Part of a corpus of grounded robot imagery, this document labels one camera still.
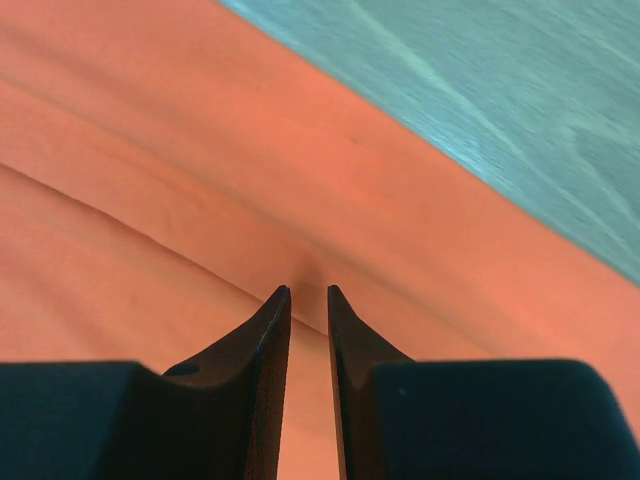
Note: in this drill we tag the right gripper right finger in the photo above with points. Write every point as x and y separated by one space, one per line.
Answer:
356 350

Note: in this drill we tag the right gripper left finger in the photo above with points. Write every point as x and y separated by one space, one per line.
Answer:
230 413

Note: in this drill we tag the orange t shirt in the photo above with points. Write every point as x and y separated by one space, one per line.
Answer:
165 166

